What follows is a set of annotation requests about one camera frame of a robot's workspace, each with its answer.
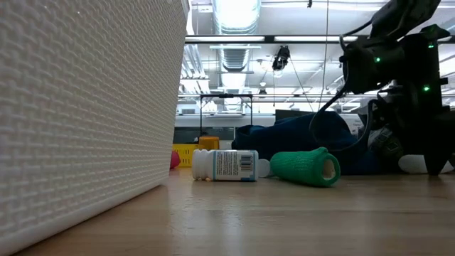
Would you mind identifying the blue cloth garment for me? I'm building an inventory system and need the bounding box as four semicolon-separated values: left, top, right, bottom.
231;111;383;176

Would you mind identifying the green bandage roll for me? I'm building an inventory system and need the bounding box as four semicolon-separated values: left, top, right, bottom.
269;146;341;188

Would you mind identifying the white bandage roll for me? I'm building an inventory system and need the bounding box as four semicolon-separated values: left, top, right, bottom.
397;154;455;175

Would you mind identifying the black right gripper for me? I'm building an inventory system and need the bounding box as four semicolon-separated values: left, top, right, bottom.
390;88;455;176

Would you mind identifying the silver ceiling duct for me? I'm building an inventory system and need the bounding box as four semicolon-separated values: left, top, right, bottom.
212;0;262;72

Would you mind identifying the orange pill bottle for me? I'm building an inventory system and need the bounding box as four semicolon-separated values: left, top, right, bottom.
198;136;220;151

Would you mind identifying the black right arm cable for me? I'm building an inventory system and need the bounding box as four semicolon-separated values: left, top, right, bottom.
308;21;374;152

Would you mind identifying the black monitor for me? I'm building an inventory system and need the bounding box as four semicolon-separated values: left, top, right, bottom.
274;109;316;122

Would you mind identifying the white labelled pill bottle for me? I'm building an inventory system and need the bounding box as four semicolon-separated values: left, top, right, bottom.
191;149;259;183

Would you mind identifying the black overhead crossbar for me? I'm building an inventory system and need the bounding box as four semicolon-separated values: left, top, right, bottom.
184;34;455;45

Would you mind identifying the red bandage roll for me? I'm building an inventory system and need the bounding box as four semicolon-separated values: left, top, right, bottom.
169;150;181;170

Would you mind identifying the black overhead camera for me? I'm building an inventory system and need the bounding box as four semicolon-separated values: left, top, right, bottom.
271;45;291;72

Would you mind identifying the white perforated plastic bin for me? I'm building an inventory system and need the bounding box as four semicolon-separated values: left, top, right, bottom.
0;0;190;256

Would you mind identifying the small yellow plastic basket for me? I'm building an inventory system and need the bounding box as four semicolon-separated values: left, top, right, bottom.
172;143;200;168

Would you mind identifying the clear vial with white cap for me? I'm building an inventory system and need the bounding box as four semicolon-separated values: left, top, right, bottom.
257;159;273;178

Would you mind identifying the black metal stand frame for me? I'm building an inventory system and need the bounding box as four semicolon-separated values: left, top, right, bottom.
199;92;255;138

